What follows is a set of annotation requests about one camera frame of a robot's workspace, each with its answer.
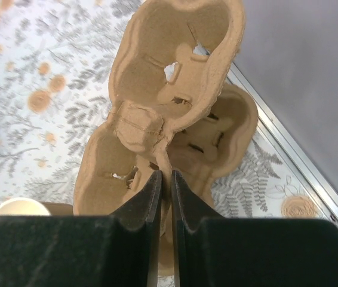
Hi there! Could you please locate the brown paper cup stack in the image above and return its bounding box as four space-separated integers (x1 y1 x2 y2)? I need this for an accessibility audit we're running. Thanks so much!
0 197 73 216

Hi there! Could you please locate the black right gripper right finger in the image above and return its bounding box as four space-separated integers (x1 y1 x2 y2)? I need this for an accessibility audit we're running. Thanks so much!
171 171 338 286

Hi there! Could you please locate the cardboard cup carrier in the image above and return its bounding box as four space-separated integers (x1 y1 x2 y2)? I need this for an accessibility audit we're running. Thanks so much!
168 84 258 207
73 1 245 276

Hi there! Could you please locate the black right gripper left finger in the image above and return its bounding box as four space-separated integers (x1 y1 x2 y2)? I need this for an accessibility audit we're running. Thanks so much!
0 171 162 286

